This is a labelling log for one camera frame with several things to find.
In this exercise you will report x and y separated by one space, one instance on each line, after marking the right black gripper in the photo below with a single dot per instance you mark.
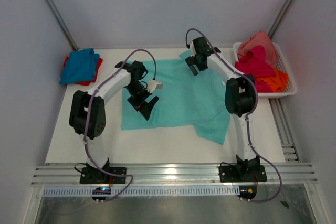
190 61

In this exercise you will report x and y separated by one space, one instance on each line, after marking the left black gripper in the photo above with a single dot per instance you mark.
145 111

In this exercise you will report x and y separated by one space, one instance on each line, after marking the teal t shirt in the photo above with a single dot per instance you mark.
185 99

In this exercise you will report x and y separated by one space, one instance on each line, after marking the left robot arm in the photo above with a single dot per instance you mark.
88 114

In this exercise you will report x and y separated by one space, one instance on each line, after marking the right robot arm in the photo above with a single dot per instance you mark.
240 101

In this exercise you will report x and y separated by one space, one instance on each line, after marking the red folded t shirt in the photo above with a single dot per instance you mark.
86 83

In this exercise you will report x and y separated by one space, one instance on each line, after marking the magenta t shirt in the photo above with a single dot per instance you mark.
253 62

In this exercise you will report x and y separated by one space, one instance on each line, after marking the salmon pink t shirt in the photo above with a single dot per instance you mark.
260 39

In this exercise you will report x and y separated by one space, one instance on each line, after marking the blue folded t shirt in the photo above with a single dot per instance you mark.
80 67

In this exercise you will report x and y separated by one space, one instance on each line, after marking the orange t shirt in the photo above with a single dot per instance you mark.
272 84

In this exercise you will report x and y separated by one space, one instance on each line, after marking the left black controller board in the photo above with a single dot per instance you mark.
101 193

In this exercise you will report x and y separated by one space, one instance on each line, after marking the black controller board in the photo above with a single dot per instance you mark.
101 193
247 192

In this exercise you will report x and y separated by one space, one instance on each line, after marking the white plastic basket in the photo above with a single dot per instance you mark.
282 66

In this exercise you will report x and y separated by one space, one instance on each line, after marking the right black controller board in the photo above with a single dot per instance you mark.
247 192

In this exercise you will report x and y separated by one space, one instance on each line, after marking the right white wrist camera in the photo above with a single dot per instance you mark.
192 48

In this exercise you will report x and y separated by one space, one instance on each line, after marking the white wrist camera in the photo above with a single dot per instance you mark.
154 85
192 48

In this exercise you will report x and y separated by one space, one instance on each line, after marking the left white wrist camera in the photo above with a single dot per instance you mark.
154 85

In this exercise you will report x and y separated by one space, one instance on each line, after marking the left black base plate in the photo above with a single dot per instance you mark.
118 175

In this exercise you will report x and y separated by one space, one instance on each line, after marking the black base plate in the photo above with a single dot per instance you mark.
228 174
118 175

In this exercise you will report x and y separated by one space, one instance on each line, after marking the aluminium front rail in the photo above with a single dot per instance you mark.
168 174

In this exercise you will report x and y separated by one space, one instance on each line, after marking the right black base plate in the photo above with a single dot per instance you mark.
228 174

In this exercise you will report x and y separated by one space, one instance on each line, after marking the white slotted cable duct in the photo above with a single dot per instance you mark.
146 191

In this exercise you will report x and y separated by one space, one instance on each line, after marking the right corner frame post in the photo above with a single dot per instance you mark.
280 17

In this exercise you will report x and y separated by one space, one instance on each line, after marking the corner frame post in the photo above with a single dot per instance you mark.
61 23
280 17

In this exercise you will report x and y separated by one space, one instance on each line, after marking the left corner frame post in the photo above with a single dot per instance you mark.
61 23

